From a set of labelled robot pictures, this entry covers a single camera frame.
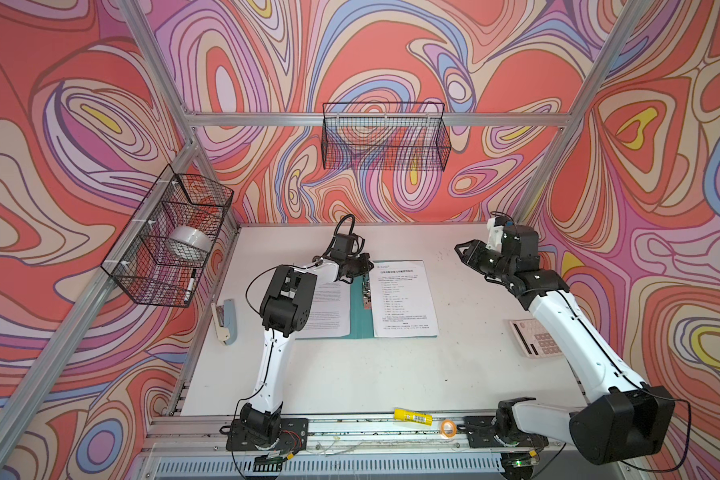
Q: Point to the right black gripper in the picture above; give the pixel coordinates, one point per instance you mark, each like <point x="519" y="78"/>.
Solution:
<point x="471" y="254"/>

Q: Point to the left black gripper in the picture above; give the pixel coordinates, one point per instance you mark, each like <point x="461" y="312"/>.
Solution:
<point x="365" y="259"/>

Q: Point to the metal folder clip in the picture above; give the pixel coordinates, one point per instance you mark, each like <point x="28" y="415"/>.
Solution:
<point x="366" y="293"/>

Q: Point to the teal paper folder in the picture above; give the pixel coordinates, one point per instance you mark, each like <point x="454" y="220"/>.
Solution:
<point x="361" y="319"/>

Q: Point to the white paper sheets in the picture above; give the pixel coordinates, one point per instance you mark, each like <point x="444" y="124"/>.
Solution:
<point x="401" y="300"/>

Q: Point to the printed white paper sheet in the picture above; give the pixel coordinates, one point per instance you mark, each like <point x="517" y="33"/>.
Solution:
<point x="330" y="313"/>

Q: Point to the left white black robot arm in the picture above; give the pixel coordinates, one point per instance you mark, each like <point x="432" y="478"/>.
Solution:
<point x="285" y="310"/>

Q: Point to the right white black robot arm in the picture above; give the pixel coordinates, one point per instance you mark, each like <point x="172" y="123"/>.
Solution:
<point x="625" y="417"/>

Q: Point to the pink white calculator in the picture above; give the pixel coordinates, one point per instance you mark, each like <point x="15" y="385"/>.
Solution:
<point x="533" y="339"/>

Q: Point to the grey blue stapler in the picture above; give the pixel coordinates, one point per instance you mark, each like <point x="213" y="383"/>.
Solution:
<point x="225" y="321"/>

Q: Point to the white tape roll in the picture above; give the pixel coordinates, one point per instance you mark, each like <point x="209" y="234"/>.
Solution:
<point x="191" y="237"/>

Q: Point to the black white marker pen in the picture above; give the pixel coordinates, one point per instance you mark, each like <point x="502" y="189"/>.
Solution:
<point x="190" y="288"/>

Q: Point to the yellow glue stick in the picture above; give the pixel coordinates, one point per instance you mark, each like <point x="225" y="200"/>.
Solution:
<point x="404" y="415"/>

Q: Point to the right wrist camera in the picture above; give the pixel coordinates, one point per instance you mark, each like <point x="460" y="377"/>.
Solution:
<point x="495" y="227"/>

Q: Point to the back black wire basket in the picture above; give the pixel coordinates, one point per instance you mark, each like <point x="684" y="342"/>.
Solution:
<point x="385" y="136"/>

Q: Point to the black wire basket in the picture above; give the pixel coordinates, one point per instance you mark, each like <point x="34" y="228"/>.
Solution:
<point x="385" y="136"/>
<point x="148" y="267"/>

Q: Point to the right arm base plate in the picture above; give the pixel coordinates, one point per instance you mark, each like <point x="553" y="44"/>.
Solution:
<point x="482" y="432"/>

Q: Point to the left black wire basket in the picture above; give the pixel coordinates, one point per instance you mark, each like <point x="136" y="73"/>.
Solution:
<point x="148" y="267"/>

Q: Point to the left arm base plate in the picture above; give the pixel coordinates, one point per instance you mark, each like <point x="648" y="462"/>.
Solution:
<point x="290" y="435"/>

